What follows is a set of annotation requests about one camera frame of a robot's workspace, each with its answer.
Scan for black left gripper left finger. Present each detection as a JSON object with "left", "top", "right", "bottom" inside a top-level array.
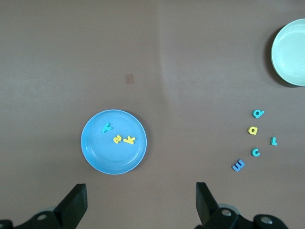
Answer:
[{"left": 0, "top": 183, "right": 88, "bottom": 229}]

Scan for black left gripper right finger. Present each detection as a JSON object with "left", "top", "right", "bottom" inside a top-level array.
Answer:
[{"left": 195, "top": 182, "right": 289, "bottom": 229}]

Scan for teal letter y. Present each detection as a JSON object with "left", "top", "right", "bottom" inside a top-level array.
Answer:
[{"left": 100, "top": 122, "right": 113, "bottom": 134}]

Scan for yellow letter k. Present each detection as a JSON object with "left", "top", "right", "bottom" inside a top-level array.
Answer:
[{"left": 122, "top": 135, "right": 137, "bottom": 146}]

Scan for blue letter m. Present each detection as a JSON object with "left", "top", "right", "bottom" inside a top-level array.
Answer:
[{"left": 232, "top": 159, "right": 246, "bottom": 172}]

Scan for blue plate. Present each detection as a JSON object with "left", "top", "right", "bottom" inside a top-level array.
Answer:
[{"left": 80, "top": 109, "right": 148, "bottom": 175}]

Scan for teal letter d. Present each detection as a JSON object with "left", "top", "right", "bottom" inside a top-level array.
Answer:
[{"left": 251, "top": 109, "right": 265, "bottom": 119}]

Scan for green plate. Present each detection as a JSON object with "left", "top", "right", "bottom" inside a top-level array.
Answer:
[{"left": 271, "top": 18, "right": 305, "bottom": 86}]

